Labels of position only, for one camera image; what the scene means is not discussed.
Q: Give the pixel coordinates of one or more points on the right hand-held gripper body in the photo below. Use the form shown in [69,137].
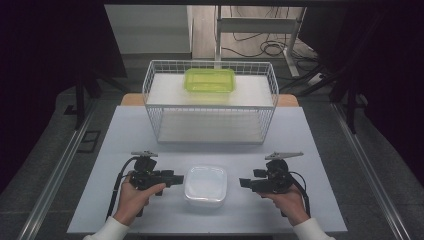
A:
[275,181]

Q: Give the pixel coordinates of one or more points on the white cabinet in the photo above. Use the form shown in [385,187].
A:
[150,30]

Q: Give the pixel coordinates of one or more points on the white metal desk frame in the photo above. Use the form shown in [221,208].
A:
[256,26]

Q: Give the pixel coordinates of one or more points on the person's left hand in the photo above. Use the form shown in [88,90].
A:
[133,203]

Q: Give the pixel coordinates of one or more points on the black metal stand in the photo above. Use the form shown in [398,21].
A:
[350,100]
[80,100]

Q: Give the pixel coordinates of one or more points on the dark curtain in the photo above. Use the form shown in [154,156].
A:
[393,83]
[40,66]

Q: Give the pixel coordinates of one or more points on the white power strip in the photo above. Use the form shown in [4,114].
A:
[315,79]

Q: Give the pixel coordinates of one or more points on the green plastic container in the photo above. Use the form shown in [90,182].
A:
[210,80]

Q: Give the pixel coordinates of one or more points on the tan wooden board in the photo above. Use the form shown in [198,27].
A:
[131,100]

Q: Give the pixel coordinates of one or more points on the person's right hand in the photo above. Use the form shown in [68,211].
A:
[291,206]

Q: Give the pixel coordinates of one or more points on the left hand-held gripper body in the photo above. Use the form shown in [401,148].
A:
[145,178]

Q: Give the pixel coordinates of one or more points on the white translucent plastic container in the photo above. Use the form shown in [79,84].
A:
[206,185]

